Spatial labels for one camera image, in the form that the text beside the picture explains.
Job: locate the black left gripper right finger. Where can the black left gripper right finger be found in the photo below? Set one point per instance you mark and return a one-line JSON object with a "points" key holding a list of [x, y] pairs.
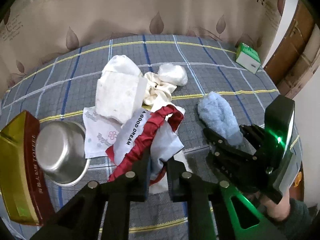
{"points": [[216, 211]]}

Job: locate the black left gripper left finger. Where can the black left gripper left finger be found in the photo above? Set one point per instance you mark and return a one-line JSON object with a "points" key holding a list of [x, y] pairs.
{"points": [[101, 211]]}

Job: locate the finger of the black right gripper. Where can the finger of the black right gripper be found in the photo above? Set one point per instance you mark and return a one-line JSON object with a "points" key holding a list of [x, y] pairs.
{"points": [[254, 134], [222, 155]]}

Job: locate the red white drawstring bag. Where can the red white drawstring bag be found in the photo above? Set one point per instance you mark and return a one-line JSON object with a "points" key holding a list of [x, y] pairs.
{"points": [[154, 131]]}

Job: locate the white cloth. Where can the white cloth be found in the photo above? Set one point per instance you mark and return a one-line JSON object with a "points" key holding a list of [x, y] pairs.
{"points": [[120, 89]]}

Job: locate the person right hand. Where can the person right hand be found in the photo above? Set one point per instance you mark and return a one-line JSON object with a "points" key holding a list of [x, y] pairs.
{"points": [[279, 212]]}

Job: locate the stainless steel bowl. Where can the stainless steel bowl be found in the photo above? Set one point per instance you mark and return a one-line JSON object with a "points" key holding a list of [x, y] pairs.
{"points": [[60, 152]]}

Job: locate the gold red rectangular tin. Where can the gold red rectangular tin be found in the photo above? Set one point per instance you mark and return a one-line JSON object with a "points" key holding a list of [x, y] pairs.
{"points": [[23, 186]]}

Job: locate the green white small box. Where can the green white small box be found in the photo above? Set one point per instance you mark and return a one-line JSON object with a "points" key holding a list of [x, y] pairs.
{"points": [[248, 58]]}

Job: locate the cream scrunchie cloth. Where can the cream scrunchie cloth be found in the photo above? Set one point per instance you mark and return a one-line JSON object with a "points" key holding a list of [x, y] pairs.
{"points": [[157, 93]]}

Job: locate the grey plaid tablecloth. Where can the grey plaid tablecloth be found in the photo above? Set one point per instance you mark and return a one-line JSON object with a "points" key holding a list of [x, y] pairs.
{"points": [[61, 88]]}

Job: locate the brown wooden door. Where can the brown wooden door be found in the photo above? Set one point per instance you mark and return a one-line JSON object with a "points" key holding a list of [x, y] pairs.
{"points": [[296, 59]]}

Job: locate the clear plastic bag ball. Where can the clear plastic bag ball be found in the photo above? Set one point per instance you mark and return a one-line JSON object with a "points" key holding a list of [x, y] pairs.
{"points": [[173, 74]]}

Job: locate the beige leaf print curtain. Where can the beige leaf print curtain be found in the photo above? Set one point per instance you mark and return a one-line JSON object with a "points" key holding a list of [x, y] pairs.
{"points": [[35, 31]]}

